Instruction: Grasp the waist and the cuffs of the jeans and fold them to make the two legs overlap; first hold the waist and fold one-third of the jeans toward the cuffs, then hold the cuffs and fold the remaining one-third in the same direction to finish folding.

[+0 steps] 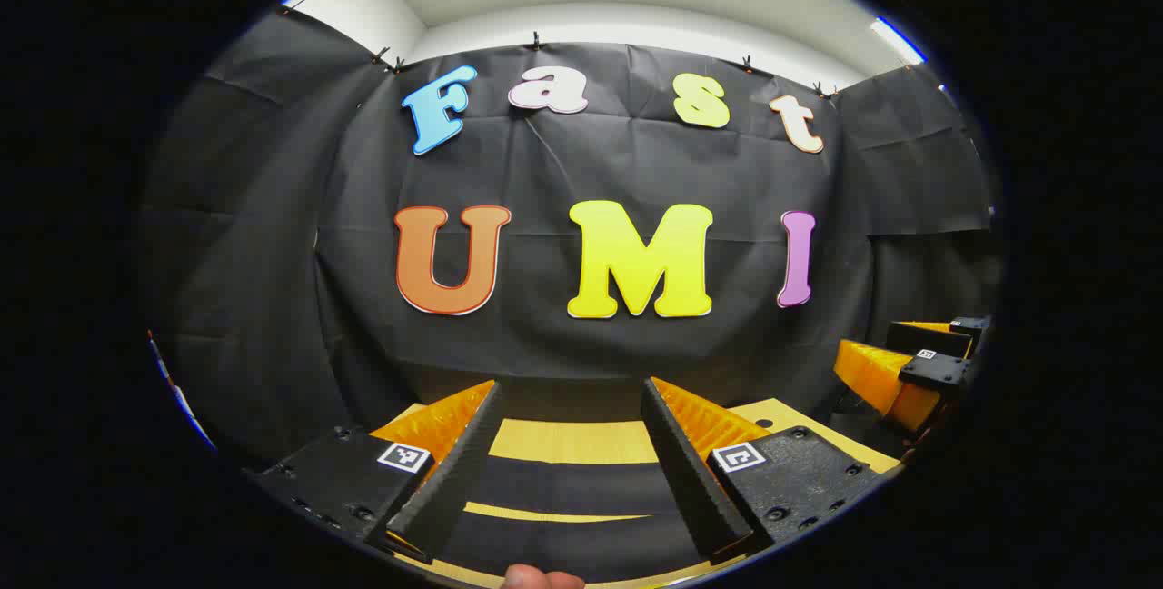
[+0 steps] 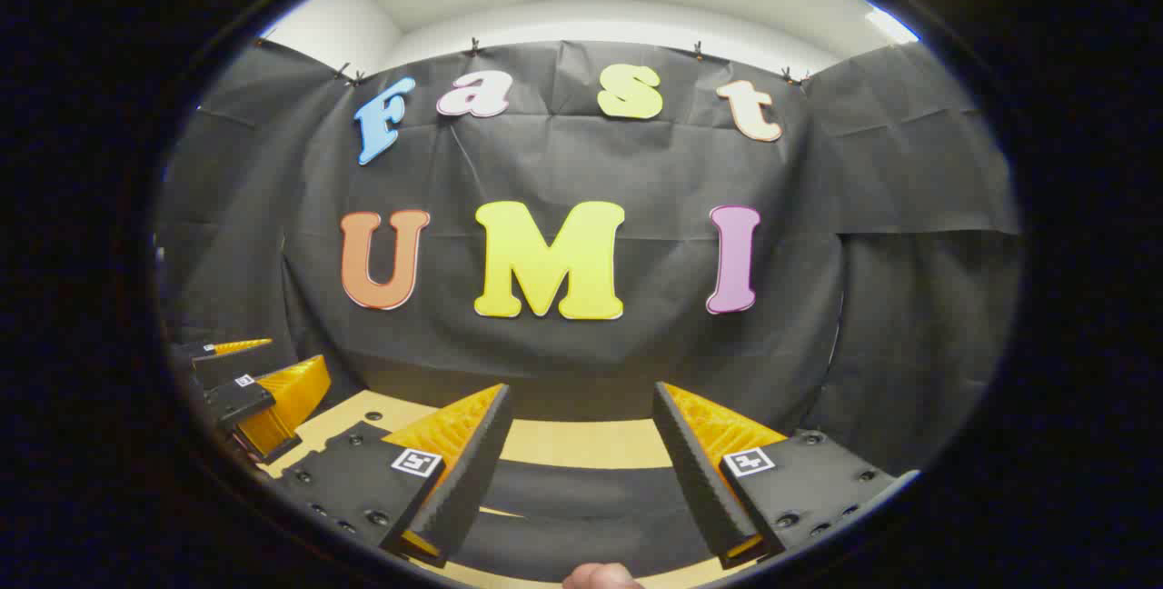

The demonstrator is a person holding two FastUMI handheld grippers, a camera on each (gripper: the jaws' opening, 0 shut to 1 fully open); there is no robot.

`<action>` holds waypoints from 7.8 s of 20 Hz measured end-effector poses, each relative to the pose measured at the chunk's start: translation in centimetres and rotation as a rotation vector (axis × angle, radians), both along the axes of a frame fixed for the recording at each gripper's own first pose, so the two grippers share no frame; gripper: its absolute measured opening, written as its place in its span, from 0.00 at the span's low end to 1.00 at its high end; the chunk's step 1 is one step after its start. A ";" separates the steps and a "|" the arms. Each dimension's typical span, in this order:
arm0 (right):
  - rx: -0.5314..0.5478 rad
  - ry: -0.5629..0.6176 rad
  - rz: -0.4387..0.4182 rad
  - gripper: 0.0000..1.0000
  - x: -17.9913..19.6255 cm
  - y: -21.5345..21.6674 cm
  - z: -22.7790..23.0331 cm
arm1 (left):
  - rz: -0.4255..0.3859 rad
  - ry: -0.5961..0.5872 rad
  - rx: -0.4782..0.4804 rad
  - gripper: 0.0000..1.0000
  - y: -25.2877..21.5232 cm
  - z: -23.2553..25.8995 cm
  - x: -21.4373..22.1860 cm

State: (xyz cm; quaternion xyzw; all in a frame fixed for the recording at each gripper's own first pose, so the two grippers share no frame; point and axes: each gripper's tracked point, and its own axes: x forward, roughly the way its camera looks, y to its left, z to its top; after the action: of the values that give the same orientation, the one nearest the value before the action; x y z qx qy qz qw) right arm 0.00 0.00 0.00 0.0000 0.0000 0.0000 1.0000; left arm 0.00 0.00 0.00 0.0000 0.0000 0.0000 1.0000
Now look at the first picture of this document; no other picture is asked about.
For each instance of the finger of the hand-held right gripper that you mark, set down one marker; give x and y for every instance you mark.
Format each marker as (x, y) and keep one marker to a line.
(922, 336)
(936, 374)

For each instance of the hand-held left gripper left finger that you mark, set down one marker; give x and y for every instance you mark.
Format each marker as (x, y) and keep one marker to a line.
(454, 471)

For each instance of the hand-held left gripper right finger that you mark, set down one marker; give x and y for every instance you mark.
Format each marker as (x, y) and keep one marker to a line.
(686, 471)

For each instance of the black jeans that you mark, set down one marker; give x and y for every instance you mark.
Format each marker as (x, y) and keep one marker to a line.
(563, 484)

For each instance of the long ceiling light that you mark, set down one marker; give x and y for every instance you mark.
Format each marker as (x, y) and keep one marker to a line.
(898, 40)

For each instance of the black backdrop cloth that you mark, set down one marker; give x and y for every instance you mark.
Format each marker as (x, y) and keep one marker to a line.
(591, 162)

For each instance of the row of black cloth clips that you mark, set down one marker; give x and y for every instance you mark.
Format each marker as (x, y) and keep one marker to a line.
(536, 42)

